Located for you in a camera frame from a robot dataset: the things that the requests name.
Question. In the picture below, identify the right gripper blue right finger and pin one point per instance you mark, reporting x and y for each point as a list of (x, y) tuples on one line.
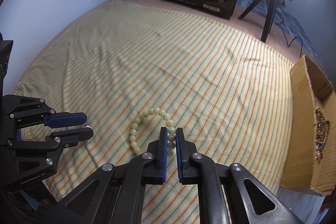
[(182, 155)]

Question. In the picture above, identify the black tripod stand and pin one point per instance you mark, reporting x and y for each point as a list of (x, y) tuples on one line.
[(267, 6)]

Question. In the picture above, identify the yellow striped cloth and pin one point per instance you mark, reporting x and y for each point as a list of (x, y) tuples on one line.
[(229, 92)]

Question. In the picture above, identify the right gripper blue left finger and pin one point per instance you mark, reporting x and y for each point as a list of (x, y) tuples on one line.
[(161, 156)]

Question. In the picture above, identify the dark blue bangle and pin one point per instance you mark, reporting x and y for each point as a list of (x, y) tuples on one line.
[(323, 128)]

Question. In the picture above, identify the cardboard box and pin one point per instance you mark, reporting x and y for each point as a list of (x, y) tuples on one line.
[(307, 170)]

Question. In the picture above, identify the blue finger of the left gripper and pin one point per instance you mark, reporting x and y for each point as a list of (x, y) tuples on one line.
[(70, 138), (60, 120)]

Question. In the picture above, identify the blue patterned bed sheet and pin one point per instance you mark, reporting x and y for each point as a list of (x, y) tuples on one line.
[(288, 24)]

